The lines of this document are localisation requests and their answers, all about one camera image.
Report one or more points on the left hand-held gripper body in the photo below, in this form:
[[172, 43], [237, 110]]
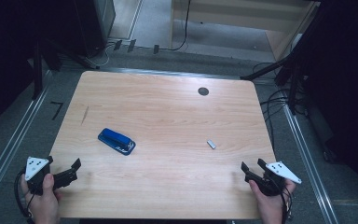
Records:
[[36, 174]]

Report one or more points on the blue stapler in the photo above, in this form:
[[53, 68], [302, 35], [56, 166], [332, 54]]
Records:
[[116, 140]]

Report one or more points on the person's right hand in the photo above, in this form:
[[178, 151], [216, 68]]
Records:
[[273, 208]]

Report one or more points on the small black plug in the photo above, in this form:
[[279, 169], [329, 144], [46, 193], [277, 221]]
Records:
[[131, 45], [156, 49]]

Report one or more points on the person's left hand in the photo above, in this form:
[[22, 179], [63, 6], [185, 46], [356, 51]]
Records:
[[45, 207]]

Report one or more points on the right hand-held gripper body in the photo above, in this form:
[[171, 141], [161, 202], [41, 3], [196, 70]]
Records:
[[276, 177]]

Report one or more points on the black metal stand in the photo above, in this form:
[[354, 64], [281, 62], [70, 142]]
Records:
[[38, 71], [292, 84]]

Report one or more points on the black cabinet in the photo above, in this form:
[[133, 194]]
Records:
[[94, 25]]

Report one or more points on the metal floor rail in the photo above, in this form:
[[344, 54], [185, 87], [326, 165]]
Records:
[[12, 146], [310, 168]]

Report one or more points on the dark curtain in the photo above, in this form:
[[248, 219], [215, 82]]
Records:
[[351, 77], [6, 46]]

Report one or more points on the light wooden furniture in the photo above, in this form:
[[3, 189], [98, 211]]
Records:
[[230, 15]]

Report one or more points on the silver strip of staples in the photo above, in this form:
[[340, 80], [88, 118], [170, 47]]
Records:
[[211, 144]]

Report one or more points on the round grey table grommet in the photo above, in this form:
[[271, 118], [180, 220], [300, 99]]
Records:
[[203, 91]]

